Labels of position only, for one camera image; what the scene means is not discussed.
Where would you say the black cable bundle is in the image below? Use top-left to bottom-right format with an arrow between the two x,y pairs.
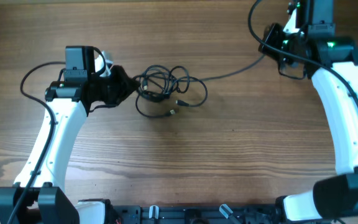
132,54 -> 267,119

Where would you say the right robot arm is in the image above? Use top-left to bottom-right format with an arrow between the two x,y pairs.
259,1 -> 358,223

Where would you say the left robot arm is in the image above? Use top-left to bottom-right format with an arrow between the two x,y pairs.
0,46 -> 140,223

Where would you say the right camera cable black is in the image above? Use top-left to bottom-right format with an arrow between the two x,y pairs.
247,0 -> 358,175

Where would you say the camera cable black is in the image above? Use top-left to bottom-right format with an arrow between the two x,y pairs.
6,61 -> 68,224
247,0 -> 358,175

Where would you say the left camera cable black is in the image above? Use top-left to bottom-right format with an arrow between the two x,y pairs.
6,61 -> 68,224

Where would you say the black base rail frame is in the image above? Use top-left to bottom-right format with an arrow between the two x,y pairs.
108,204 -> 285,224

